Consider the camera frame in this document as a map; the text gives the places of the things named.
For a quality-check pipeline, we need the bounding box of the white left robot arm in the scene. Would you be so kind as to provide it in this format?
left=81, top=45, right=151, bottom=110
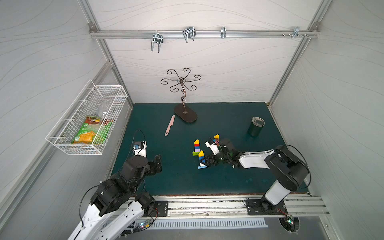
left=69, top=155, right=167, bottom=240

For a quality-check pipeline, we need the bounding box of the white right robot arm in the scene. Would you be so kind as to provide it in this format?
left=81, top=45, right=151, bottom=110
left=195, top=138, right=310, bottom=216

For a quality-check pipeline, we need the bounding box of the green table mat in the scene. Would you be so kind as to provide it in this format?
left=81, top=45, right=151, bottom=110
left=113, top=103, right=285, bottom=196

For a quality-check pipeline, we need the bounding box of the dark green metal tumbler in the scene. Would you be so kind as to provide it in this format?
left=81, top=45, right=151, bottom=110
left=247, top=117, right=265, bottom=137

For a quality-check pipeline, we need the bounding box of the pink plastic knife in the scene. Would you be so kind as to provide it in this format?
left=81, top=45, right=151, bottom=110
left=165, top=115, right=175, bottom=136

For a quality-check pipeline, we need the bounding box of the brown metal cup tree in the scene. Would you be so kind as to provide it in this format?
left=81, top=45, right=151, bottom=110
left=160, top=68, right=202, bottom=123

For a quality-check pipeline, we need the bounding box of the green snack bag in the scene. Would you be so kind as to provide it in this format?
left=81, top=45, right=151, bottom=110
left=72, top=116, right=114, bottom=145

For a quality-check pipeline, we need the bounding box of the metal single hook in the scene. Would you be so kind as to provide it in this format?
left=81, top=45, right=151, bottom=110
left=221, top=27, right=227, bottom=39

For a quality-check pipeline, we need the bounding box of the metal double hook middle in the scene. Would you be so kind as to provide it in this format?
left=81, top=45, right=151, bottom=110
left=182, top=27, right=197, bottom=43

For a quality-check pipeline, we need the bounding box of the metal double hook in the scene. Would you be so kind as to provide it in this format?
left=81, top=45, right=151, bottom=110
left=151, top=33, right=164, bottom=53
left=182, top=27, right=197, bottom=43

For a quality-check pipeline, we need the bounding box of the metal double hook left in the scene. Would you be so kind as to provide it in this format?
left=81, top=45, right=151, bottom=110
left=151, top=33, right=164, bottom=53

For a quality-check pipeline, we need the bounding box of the metal hook right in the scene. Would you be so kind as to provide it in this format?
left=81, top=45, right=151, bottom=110
left=282, top=27, right=309, bottom=39

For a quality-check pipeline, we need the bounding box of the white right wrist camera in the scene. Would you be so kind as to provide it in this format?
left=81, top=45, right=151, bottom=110
left=205, top=141, right=220, bottom=156

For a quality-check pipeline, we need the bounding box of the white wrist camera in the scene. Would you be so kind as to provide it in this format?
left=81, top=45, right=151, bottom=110
left=133, top=141, right=147, bottom=158
left=205, top=141, right=220, bottom=156

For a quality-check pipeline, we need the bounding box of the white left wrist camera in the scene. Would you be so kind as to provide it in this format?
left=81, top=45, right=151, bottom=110
left=133, top=141, right=147, bottom=158

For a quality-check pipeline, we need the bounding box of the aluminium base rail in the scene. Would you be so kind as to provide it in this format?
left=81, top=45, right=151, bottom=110
left=139, top=194, right=331, bottom=220

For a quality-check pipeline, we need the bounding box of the white wire basket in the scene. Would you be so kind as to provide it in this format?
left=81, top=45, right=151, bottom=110
left=46, top=80, right=128, bottom=156

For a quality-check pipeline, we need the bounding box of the aluminium top rail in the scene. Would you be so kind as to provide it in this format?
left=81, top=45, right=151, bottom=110
left=90, top=29, right=321, bottom=40

